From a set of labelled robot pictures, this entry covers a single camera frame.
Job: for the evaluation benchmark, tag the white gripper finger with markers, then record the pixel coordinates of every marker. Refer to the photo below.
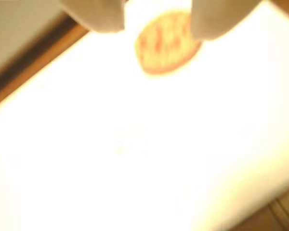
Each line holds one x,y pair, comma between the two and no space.
219,19
98,14

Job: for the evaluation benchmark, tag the white paper sheet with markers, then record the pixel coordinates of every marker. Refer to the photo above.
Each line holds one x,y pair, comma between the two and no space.
135,144

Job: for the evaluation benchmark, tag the round mini cookie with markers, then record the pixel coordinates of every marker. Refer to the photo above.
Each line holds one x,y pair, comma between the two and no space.
166,48

